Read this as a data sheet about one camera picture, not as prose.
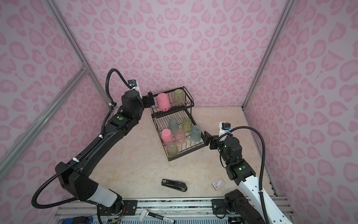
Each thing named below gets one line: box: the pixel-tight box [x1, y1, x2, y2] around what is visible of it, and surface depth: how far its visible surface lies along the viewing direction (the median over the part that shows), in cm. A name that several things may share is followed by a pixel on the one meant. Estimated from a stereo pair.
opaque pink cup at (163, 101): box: [157, 92, 172, 112], surface depth 88 cm
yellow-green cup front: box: [167, 141, 179, 158], surface depth 87 cm
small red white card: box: [211, 177, 226, 191], surface depth 82 cm
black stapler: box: [161, 178, 188, 192], surface depth 80 cm
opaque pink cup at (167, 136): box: [161, 128, 173, 145], surface depth 92 cm
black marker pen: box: [138, 208, 177, 224], surface depth 71 cm
